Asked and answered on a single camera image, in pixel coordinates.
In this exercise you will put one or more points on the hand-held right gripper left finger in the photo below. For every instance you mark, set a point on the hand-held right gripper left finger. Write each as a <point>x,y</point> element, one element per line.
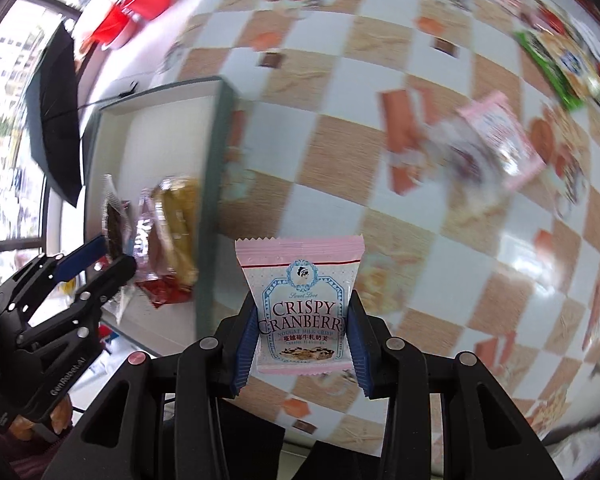
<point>245,355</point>

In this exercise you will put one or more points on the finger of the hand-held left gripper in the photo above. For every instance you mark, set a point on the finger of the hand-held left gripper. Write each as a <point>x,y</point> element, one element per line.
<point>112,275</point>
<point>82,259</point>

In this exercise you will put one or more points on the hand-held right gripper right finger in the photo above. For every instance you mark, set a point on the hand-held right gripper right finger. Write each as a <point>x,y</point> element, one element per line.
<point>360,355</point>

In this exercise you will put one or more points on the dark chocolate snack packet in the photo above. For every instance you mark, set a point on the dark chocolate snack packet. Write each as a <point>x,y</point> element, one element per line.
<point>114,220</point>

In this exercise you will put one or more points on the pink nougat snack packet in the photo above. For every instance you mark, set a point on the pink nougat snack packet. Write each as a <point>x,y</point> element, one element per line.
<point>302,280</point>

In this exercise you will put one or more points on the green box with white inside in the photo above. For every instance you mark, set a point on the green box with white inside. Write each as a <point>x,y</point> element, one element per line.
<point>155,130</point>

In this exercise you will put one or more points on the flat red snack packet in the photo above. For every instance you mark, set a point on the flat red snack packet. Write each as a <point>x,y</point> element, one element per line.
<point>165,292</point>

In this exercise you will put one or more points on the yellow cake snack packet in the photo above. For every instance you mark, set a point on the yellow cake snack packet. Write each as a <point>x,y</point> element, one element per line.
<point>177,230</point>

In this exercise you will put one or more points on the black umbrella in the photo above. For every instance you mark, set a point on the black umbrella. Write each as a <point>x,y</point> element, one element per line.
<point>55,120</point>

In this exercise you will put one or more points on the window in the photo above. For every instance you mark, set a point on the window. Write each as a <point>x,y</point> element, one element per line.
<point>0,110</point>

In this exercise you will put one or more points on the checkered printed tablecloth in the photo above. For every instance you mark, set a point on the checkered printed tablecloth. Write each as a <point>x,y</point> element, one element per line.
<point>330,85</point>

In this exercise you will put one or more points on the green snack packet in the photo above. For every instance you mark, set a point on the green snack packet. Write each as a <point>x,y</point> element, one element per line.
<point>555,65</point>

